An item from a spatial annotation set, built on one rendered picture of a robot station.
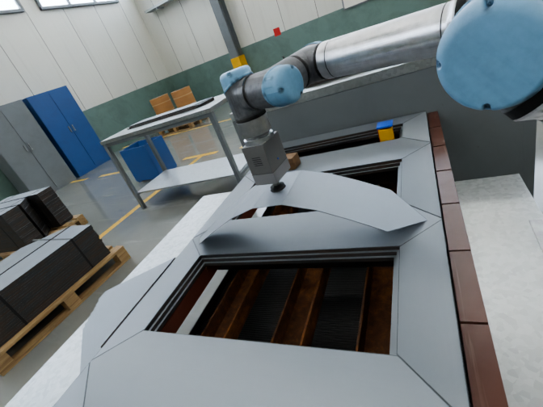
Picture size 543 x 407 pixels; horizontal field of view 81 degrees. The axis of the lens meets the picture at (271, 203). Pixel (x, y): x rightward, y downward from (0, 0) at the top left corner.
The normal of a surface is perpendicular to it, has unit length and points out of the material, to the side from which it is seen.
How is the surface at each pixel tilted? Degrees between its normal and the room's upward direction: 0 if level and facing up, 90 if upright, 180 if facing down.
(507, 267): 0
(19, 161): 90
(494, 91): 88
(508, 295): 0
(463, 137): 90
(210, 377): 0
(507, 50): 88
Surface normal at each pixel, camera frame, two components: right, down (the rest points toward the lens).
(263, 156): -0.44, 0.55
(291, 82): 0.68, 0.11
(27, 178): 0.86, -0.08
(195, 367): -0.33, -0.83
